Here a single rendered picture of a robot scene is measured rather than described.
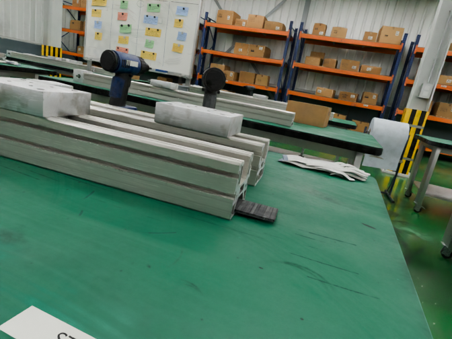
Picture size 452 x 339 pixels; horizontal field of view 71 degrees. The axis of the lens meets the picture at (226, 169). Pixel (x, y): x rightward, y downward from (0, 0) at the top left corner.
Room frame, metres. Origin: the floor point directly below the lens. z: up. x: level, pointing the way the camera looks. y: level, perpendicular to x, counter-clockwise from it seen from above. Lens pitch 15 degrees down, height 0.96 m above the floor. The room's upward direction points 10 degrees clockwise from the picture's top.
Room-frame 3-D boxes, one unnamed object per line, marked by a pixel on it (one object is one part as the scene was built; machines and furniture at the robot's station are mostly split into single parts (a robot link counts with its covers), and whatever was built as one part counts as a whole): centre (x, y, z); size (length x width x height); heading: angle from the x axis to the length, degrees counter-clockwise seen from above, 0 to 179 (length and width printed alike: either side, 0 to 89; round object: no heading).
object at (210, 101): (0.92, 0.08, 0.89); 0.20 x 0.08 x 0.22; 9
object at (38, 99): (0.56, 0.36, 0.87); 0.16 x 0.11 x 0.07; 77
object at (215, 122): (0.69, 0.07, 0.87); 0.16 x 0.11 x 0.07; 77
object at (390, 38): (9.87, -2.80, 1.59); 2.83 x 0.98 x 3.17; 71
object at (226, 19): (10.82, 0.04, 1.58); 2.83 x 0.98 x 3.15; 71
